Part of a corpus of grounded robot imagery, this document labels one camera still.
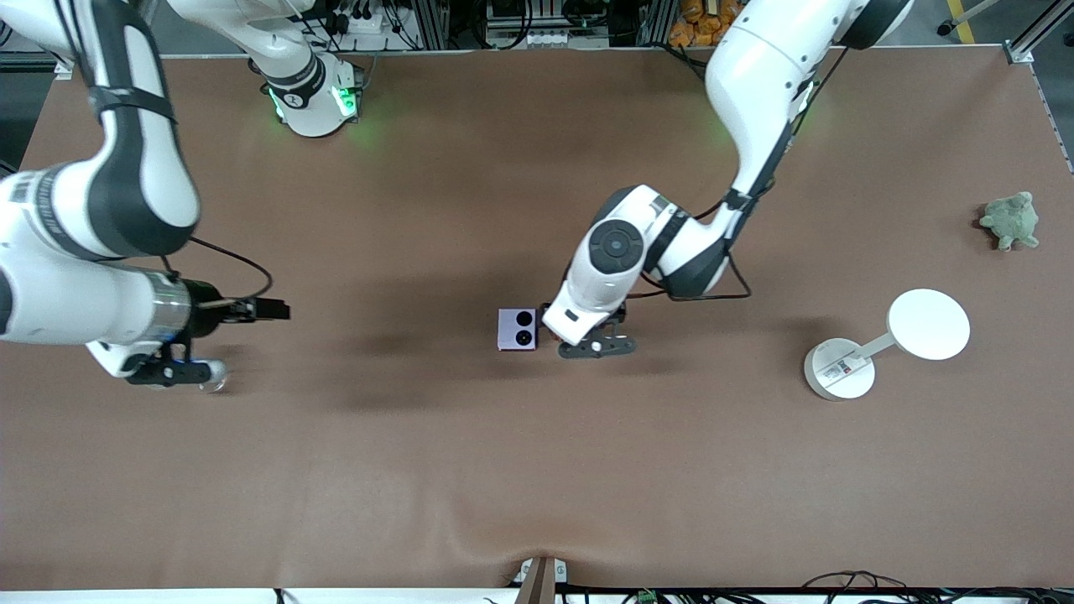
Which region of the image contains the aluminium frame beam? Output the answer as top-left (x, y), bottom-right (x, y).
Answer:
top-left (1004, 0), bottom-right (1074, 65)

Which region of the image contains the white power strip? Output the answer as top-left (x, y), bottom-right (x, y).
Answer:
top-left (334, 12), bottom-right (409, 35)

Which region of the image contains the green plush turtle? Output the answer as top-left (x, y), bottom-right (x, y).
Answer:
top-left (979, 191), bottom-right (1041, 253)

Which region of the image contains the orange plush toy pile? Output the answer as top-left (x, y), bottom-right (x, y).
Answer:
top-left (669, 0), bottom-right (733, 49)

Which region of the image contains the white box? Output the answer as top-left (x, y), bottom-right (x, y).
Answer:
top-left (498, 308), bottom-right (540, 351)

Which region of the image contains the brown table cover sheet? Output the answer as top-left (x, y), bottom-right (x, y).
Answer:
top-left (0, 46), bottom-right (1074, 592)

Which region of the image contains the white round desk lamp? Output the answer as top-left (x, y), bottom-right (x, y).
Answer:
top-left (804, 289), bottom-right (972, 402)

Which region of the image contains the metal table edge bracket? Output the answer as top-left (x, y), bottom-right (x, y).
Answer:
top-left (513, 555), bottom-right (568, 604)

